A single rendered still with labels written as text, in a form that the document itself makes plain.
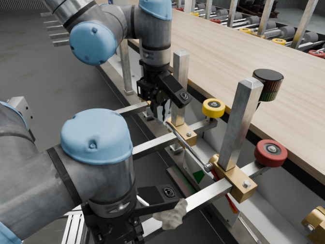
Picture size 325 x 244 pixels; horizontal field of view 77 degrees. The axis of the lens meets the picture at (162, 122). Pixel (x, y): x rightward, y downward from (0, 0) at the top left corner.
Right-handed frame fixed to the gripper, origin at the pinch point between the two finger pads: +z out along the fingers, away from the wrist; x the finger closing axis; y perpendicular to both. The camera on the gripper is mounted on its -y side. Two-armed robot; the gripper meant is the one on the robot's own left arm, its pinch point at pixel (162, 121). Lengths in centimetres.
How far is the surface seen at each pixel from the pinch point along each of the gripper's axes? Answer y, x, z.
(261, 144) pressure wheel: -28.6, -10.2, -0.6
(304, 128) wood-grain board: -36.2, -27.2, 0.0
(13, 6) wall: 717, -185, 72
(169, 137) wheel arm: -1.9, -1.6, 6.8
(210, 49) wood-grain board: 23, -69, 0
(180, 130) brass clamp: -3.5, -5.8, 5.8
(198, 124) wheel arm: -5.9, -13.9, 6.8
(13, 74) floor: 304, -26, 90
